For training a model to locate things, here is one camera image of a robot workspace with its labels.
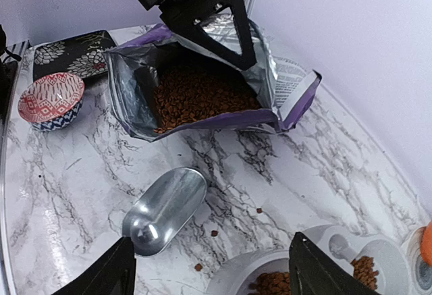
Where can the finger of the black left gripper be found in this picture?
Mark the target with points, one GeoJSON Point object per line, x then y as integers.
{"type": "Point", "coordinates": [193, 19]}

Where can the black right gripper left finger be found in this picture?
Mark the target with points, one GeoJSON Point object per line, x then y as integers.
{"type": "Point", "coordinates": [112, 273]}

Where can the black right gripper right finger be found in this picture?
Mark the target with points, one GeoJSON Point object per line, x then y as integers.
{"type": "Point", "coordinates": [313, 272]}

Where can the silver metal scoop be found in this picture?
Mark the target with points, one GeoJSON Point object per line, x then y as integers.
{"type": "Point", "coordinates": [163, 210]}

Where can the grey double pet bowl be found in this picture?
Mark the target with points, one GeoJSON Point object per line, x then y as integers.
{"type": "Point", "coordinates": [234, 276]}

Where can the purple puppy food bag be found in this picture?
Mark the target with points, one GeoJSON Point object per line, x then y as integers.
{"type": "Point", "coordinates": [284, 86]}

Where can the brown kibble in front bowl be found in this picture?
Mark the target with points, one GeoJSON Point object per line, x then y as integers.
{"type": "Point", "coordinates": [276, 283]}

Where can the brown kibble in bowl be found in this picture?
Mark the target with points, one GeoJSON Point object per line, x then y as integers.
{"type": "Point", "coordinates": [276, 283]}
{"type": "Point", "coordinates": [364, 271]}

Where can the brown kibble in back bowl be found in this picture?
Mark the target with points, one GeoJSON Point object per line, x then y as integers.
{"type": "Point", "coordinates": [364, 271]}

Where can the brown kibble inside bag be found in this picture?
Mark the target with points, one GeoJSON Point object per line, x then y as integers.
{"type": "Point", "coordinates": [187, 93]}

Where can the black floral square plate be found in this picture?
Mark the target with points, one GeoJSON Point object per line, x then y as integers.
{"type": "Point", "coordinates": [79, 55]}

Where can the spiral pattern ceramic plate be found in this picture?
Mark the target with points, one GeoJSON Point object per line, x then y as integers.
{"type": "Point", "coordinates": [419, 271]}

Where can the orange white ceramic bowl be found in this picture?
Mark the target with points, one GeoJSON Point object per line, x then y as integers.
{"type": "Point", "coordinates": [426, 245]}

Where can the red patterned ceramic bowl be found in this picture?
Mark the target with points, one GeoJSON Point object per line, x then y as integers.
{"type": "Point", "coordinates": [52, 102]}

